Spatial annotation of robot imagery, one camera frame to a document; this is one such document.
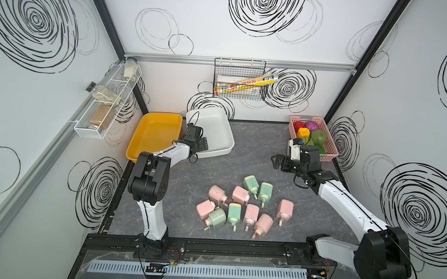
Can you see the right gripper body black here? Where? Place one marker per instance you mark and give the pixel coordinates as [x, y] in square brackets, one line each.
[288, 165]

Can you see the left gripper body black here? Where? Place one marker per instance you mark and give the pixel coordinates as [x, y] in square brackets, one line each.
[200, 145]

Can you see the white plastic storage tray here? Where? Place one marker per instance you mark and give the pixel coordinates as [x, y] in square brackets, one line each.
[216, 129]

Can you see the yellow plastic storage tray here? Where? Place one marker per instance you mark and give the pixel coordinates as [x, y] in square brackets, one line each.
[155, 132]

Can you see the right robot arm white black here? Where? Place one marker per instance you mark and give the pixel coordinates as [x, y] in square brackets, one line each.
[382, 252]

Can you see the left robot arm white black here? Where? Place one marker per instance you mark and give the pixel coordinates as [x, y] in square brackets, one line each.
[148, 185]

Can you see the yellow red foil roll box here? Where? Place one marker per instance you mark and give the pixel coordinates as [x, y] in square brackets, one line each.
[226, 88]

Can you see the dark green toy vegetable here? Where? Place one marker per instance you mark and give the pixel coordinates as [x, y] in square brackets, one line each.
[320, 148]

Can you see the pink perforated plastic basket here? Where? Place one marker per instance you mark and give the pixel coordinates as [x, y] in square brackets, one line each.
[329, 146]

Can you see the green toy apple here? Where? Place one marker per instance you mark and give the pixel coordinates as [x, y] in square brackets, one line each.
[319, 137]

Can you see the yellow toy pepper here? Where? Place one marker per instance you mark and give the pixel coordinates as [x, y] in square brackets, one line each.
[303, 133]

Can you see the purple toy vegetable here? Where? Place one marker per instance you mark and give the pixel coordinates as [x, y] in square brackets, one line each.
[311, 126]

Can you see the red toy pepper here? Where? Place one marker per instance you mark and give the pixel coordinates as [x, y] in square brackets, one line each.
[297, 125]

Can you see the glass jar on shelf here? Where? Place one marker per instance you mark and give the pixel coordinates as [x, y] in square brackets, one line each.
[130, 67]

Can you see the clear bottle on shelf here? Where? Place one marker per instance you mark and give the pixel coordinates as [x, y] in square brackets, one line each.
[103, 95]

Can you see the black wire wall basket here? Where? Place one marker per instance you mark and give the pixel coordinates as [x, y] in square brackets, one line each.
[235, 70]

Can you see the white wire wall shelf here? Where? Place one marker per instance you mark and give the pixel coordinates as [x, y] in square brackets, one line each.
[114, 81]

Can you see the aluminium wall rail back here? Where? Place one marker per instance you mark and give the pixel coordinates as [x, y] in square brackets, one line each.
[207, 60]

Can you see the aluminium wall rail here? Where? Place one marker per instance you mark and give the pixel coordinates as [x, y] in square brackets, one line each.
[29, 181]
[207, 60]

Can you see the white slotted cable duct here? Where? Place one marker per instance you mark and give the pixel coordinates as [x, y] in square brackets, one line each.
[196, 270]

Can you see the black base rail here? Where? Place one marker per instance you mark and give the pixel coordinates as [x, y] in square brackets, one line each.
[186, 249]

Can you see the black corner frame post left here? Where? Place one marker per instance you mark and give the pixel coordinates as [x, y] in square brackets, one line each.
[115, 40]

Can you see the black corner frame post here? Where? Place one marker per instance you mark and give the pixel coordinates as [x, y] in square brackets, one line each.
[115, 40]
[383, 32]

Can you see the black corner frame post right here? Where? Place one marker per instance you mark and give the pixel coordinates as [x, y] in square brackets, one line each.
[383, 32]

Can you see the aluminium wall rail left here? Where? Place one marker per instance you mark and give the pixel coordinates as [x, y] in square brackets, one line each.
[29, 181]

